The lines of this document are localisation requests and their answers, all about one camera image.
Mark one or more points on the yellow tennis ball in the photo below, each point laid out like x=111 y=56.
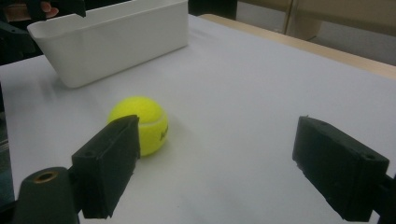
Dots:
x=137 y=107

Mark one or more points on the white table cover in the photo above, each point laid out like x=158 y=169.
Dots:
x=249 y=93

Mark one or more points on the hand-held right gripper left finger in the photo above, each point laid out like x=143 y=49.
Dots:
x=102 y=161

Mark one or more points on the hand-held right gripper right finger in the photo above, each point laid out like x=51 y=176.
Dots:
x=339 y=174

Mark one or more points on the beige cabinet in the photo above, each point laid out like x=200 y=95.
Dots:
x=342 y=15

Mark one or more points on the white plastic bin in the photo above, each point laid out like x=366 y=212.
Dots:
x=118 y=46

